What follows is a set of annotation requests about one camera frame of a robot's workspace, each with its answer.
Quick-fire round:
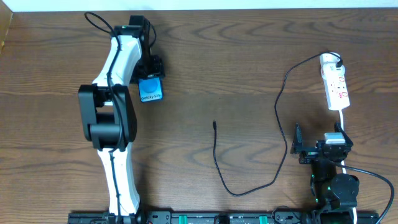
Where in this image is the blue Galaxy smartphone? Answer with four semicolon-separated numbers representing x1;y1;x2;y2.
138;78;163;103

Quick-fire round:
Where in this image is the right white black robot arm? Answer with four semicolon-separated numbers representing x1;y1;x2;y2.
292;123;359;223

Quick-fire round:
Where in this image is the black USB charging cable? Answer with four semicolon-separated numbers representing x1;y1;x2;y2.
212;52;344;197

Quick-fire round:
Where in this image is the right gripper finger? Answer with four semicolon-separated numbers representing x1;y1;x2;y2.
291;123;303;154
334;122;353;146

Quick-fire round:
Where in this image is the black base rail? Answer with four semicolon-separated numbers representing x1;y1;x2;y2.
67;210;381;224

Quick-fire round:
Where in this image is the white power strip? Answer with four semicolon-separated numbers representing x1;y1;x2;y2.
323;75;350;111

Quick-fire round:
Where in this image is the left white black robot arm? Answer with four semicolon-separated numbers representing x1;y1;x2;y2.
78;16;165;218

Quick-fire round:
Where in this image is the white USB charger adapter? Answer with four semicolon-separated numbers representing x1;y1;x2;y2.
320;52;346;80

